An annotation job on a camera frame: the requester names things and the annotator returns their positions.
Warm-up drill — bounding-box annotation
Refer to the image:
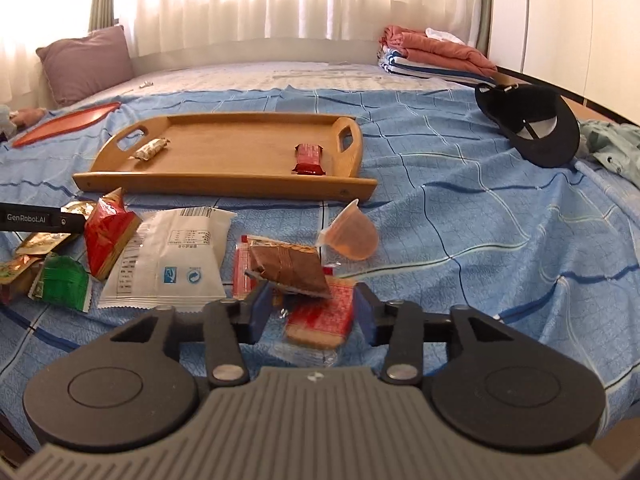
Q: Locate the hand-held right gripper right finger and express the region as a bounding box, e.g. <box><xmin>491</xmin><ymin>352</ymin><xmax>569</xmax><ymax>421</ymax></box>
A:
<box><xmin>352</xmin><ymin>282</ymin><xmax>523</xmax><ymax>388</ymax></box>

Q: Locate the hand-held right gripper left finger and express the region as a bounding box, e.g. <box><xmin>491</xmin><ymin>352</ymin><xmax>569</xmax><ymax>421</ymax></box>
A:
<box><xmin>111</xmin><ymin>280</ymin><xmax>275</xmax><ymax>390</ymax></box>

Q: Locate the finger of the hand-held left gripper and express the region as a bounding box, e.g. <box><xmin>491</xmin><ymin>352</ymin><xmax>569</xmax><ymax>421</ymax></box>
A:
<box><xmin>0</xmin><ymin>202</ymin><xmax>87</xmax><ymax>234</ymax></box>

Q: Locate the yellow snack packet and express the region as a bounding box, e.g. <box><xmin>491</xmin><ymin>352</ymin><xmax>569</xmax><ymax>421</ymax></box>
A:
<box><xmin>14</xmin><ymin>200</ymin><xmax>97</xmax><ymax>257</ymax></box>

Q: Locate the red checkered cracker packet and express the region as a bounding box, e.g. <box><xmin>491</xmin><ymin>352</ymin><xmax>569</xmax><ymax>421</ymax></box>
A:
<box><xmin>281</xmin><ymin>280</ymin><xmax>357</xmax><ymax>352</ymax></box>
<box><xmin>231</xmin><ymin>234</ymin><xmax>255</xmax><ymax>297</ymax></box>

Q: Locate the gold brown snack packet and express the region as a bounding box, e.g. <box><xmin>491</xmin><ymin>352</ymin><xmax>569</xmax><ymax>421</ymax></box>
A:
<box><xmin>0</xmin><ymin>255</ymin><xmax>43</xmax><ymax>307</ymax></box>

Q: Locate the green snack packet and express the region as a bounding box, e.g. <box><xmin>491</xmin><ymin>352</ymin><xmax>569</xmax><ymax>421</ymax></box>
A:
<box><xmin>27</xmin><ymin>254</ymin><xmax>93</xmax><ymax>313</ymax></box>

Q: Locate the red triangular chip packet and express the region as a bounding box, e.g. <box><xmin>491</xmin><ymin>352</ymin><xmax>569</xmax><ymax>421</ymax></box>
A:
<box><xmin>83</xmin><ymin>187</ymin><xmax>144</xmax><ymax>281</ymax></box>

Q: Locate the large white snack packet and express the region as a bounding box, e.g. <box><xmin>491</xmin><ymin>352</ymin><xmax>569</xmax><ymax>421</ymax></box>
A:
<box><xmin>96</xmin><ymin>206</ymin><xmax>238</xmax><ymax>311</ymax></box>

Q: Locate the beige snack bar packet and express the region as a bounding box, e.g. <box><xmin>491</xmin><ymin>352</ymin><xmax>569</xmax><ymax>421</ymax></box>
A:
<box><xmin>131</xmin><ymin>138</ymin><xmax>170</xmax><ymax>162</ymax></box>

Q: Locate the red snack bar packet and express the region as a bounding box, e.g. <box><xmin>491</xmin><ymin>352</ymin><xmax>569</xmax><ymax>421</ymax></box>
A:
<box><xmin>291</xmin><ymin>143</ymin><xmax>327</xmax><ymax>177</ymax></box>

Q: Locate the wooden tray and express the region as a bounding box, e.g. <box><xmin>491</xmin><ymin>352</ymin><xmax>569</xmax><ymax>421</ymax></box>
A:
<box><xmin>72</xmin><ymin>112</ymin><xmax>379</xmax><ymax>203</ymax></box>

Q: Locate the orange jelly cup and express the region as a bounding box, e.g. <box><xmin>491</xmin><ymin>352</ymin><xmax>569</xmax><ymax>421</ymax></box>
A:
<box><xmin>316</xmin><ymin>199</ymin><xmax>381</xmax><ymax>262</ymax></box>

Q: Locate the red oval plate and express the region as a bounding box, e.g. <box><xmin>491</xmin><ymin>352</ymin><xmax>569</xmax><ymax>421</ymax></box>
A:
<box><xmin>12</xmin><ymin>101</ymin><xmax>122</xmax><ymax>149</ymax></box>

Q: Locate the crumpled pink cloth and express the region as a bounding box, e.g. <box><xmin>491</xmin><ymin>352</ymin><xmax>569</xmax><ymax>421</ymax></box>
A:
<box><xmin>10</xmin><ymin>107</ymin><xmax>46</xmax><ymax>128</ymax></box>

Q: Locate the blue checked bed sheet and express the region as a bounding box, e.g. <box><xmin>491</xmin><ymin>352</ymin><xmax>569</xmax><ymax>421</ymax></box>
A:
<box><xmin>0</xmin><ymin>87</ymin><xmax>640</xmax><ymax>461</ymax></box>

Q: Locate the purple pillow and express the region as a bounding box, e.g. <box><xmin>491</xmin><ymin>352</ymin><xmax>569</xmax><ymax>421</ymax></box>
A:
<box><xmin>36</xmin><ymin>25</ymin><xmax>136</xmax><ymax>107</ymax></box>

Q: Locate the narrow white curtain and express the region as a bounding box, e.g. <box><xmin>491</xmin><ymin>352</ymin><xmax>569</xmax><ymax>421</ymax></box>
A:
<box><xmin>0</xmin><ymin>0</ymin><xmax>98</xmax><ymax>56</ymax></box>

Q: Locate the white patterned mattress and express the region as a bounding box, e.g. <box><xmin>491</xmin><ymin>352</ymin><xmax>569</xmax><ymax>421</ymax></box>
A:
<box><xmin>65</xmin><ymin>60</ymin><xmax>481</xmax><ymax>111</ymax></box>

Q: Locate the grey window ledge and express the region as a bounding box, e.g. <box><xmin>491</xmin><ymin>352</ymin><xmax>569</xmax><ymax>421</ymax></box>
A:
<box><xmin>127</xmin><ymin>36</ymin><xmax>383</xmax><ymax>75</ymax></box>

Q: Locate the black cap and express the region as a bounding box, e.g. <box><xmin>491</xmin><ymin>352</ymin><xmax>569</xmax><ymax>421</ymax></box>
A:
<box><xmin>474</xmin><ymin>81</ymin><xmax>582</xmax><ymax>168</ymax></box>

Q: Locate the folded towels stack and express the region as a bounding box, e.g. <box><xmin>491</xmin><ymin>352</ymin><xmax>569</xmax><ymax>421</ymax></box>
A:
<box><xmin>378</xmin><ymin>25</ymin><xmax>498</xmax><ymax>77</ymax></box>

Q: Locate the small white cloth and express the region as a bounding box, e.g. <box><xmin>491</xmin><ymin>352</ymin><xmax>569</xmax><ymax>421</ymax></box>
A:
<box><xmin>425</xmin><ymin>27</ymin><xmax>466</xmax><ymax>43</ymax></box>

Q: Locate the light green garment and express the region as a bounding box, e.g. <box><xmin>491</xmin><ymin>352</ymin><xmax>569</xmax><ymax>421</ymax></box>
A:
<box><xmin>575</xmin><ymin>120</ymin><xmax>640</xmax><ymax>191</ymax></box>

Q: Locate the white wardrobe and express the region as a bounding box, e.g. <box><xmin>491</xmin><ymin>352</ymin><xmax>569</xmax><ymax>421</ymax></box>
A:
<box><xmin>487</xmin><ymin>0</ymin><xmax>640</xmax><ymax>126</ymax></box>

